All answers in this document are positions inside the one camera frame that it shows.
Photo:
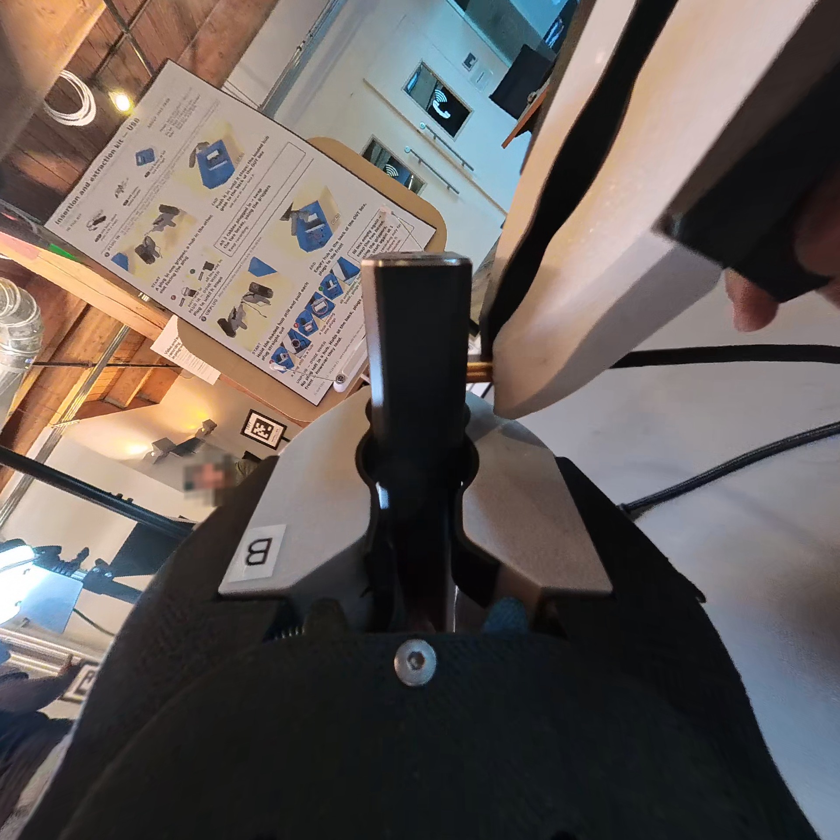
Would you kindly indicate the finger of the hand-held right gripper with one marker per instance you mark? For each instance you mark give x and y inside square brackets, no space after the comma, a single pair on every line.
[581,65]
[604,282]

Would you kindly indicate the black white marker tag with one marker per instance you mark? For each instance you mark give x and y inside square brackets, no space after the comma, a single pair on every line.
[264,430]
[84,682]

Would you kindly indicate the white paper note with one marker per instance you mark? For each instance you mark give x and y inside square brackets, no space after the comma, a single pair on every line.
[177,348]

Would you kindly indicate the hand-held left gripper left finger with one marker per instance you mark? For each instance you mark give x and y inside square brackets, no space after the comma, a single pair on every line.
[315,512]

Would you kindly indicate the silver ventilation duct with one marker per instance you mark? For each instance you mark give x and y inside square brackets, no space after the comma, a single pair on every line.
[19,341]

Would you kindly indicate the studio light panel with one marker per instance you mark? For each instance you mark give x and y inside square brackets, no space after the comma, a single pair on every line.
[39,590]

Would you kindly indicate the instruction poster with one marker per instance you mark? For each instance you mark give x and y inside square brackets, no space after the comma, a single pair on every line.
[229,229]

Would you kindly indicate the white poster clip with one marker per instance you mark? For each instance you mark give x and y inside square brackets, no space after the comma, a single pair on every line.
[348,377]

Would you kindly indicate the wifi icon window sign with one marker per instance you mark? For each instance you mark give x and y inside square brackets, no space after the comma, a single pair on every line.
[394,167]

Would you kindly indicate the person's right hand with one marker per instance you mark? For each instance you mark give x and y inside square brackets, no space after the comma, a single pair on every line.
[754,312]

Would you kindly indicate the black tripod pole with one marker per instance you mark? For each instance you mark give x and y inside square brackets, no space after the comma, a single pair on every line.
[98,488]

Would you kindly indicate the cardboard backing board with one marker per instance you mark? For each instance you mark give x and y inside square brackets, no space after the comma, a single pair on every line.
[289,398]

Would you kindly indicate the black wall panel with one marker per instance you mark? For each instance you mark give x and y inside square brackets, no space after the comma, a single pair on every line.
[522,79]

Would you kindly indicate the phone icon window sign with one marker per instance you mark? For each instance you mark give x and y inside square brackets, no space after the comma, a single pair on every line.
[438,100]

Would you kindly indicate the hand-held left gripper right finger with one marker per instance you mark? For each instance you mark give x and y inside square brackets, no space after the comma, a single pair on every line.
[525,518]

